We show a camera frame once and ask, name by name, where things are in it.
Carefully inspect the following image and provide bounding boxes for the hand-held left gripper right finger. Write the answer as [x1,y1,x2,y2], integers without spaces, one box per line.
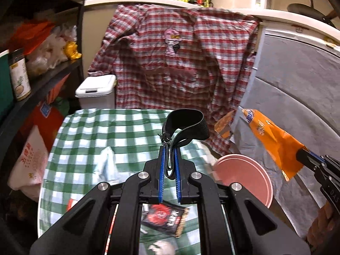
[173,147,311,255]

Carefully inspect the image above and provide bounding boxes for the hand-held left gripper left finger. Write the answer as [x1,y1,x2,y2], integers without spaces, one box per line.
[29,147,166,255]

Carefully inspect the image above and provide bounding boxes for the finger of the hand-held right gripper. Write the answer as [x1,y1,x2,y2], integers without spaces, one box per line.
[296,153,323,171]
[300,148,327,163]

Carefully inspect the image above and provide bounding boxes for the orange snack packet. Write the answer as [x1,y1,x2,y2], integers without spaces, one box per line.
[240,108,306,182]

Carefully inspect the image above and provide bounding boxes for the black zipper strap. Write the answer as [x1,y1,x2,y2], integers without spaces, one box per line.
[159,109,209,178]

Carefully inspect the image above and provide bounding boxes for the person's right hand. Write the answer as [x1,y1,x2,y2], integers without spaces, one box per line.
[307,201,336,248]

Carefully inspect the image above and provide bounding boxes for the black sachet packet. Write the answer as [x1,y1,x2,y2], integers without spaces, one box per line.
[140,202,190,238]

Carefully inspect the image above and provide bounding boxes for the white plastic bag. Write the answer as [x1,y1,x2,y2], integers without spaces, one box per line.
[97,147,120,184]

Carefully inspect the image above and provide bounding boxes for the white crumpled wrapper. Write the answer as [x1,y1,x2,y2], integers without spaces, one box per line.
[145,238,181,255]

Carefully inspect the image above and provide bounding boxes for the small orange snack wrapper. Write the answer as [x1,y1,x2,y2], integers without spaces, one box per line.
[215,110,235,139]

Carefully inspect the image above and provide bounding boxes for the grey cover sheet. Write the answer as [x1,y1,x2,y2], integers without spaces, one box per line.
[231,33,340,245]

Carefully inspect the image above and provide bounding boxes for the green checked tablecloth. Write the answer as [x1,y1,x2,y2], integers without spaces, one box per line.
[37,108,234,255]

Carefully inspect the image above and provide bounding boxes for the red plaid shirt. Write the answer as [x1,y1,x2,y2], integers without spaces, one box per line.
[88,4,259,156]

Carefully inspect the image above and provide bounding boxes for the white lidded bin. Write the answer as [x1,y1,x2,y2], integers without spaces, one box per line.
[75,74,117,110]

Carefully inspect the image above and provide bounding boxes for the red sack with blue label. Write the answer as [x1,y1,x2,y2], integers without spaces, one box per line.
[20,96,67,152]

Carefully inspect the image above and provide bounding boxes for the white bag with red print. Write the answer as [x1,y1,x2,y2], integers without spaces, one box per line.
[7,125,50,200]

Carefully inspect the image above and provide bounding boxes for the black wok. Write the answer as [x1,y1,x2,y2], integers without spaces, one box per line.
[287,0,338,28]

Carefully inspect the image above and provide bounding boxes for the black shelf unit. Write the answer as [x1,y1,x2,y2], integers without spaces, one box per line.
[0,0,91,245]

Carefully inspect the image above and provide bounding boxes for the yellow plastic bag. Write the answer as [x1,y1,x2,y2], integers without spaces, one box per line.
[64,41,82,60]

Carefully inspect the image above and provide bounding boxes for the clear plastic bags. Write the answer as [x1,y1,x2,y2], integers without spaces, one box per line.
[27,24,77,77]

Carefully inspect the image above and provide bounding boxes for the clear jar with label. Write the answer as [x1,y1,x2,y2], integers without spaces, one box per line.
[8,48,32,101]

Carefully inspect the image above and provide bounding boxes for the teal storage box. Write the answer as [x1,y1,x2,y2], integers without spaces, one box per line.
[0,50,14,124]

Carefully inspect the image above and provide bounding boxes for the white kitchen counter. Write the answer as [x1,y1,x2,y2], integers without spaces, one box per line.
[84,0,340,48]

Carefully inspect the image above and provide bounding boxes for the orange plastic bag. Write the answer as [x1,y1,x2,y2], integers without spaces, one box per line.
[9,20,55,55]

